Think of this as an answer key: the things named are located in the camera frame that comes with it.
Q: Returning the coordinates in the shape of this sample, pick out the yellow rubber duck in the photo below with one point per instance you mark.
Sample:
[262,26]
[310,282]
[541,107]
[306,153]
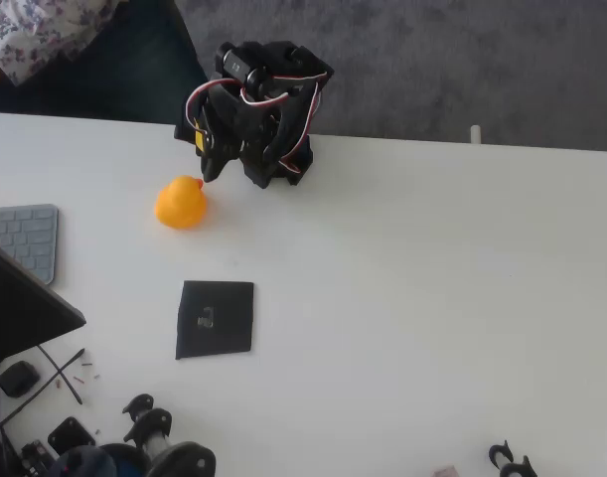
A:
[181,206]

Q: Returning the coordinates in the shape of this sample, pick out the black laptop screen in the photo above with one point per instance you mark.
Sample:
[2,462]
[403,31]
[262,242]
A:
[20,308]

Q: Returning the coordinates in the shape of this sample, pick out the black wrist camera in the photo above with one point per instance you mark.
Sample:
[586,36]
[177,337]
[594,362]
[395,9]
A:
[184,133]

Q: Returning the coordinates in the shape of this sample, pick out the black zip tie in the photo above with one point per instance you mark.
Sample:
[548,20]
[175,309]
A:
[78,354]

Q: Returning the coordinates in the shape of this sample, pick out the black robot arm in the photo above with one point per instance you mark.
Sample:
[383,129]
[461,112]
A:
[273,54]

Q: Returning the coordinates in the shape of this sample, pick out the white post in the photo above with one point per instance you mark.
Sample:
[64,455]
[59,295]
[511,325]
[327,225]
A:
[475,134]

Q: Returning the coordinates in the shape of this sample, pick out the black circuit module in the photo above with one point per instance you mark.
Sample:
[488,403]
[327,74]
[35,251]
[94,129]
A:
[35,457]

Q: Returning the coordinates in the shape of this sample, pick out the small black pouch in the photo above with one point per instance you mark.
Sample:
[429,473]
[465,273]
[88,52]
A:
[17,379]

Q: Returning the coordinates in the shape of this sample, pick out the person in floral shirt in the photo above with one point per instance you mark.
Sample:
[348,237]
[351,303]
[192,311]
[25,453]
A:
[134,74]

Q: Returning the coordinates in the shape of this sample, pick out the black hooked clamp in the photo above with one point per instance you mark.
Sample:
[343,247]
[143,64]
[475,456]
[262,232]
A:
[511,464]

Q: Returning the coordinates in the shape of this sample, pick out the black square mount plate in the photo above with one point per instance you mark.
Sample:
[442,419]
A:
[70,436]

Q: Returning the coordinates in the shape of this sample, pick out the blue stand on black disc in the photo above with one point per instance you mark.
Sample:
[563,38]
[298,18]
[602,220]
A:
[126,464]

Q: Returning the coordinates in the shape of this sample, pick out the dark blue round cap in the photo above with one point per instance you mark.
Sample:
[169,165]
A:
[82,462]

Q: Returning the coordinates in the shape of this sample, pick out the white floral shirt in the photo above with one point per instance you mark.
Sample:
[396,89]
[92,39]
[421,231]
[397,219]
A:
[45,35]

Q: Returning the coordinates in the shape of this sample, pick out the black cardboard square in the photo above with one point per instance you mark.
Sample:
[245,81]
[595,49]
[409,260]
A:
[228,298]

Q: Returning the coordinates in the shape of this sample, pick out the grey keyboard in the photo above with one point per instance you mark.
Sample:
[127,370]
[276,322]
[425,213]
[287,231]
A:
[20,238]

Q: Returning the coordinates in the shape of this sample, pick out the yellow camera bracket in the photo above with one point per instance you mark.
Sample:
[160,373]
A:
[200,136]

